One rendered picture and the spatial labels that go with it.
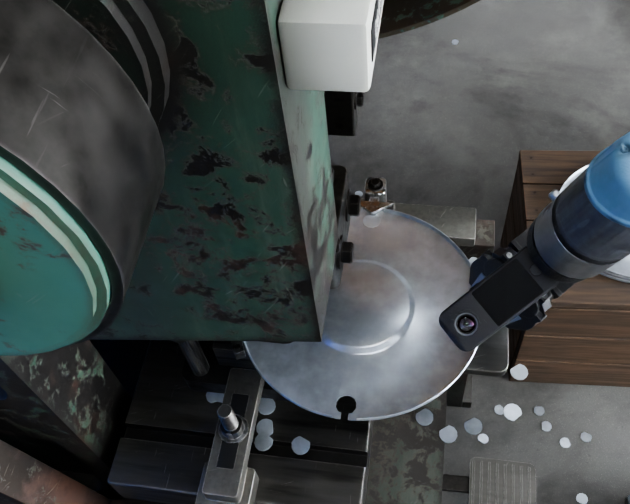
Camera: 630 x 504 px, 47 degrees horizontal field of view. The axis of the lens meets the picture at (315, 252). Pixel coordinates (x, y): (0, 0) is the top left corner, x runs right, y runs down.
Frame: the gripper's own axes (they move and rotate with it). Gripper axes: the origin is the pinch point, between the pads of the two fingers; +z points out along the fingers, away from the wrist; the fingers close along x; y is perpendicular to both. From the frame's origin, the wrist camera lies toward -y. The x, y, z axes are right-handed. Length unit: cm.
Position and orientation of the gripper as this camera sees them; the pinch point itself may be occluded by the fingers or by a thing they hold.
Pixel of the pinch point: (479, 311)
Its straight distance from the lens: 85.5
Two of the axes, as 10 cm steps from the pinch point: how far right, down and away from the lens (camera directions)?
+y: 7.8, -5.5, 3.0
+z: -1.2, 3.4, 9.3
